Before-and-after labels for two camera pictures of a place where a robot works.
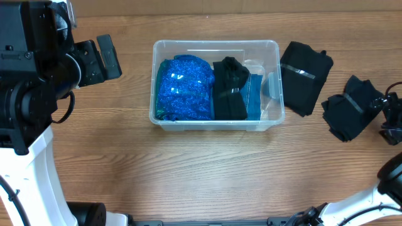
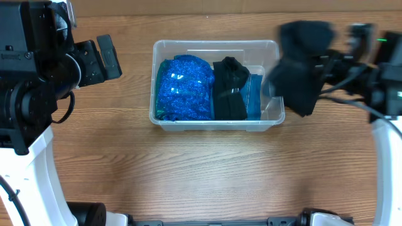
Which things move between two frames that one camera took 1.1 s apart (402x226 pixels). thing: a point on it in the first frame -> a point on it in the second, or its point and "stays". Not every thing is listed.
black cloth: [230, 76] stays
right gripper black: [391, 113] -> [322, 64]
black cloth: [303, 71] stays
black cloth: [347, 113] -> [294, 80]
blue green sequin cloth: [184, 89] stays
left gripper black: [88, 53] stays
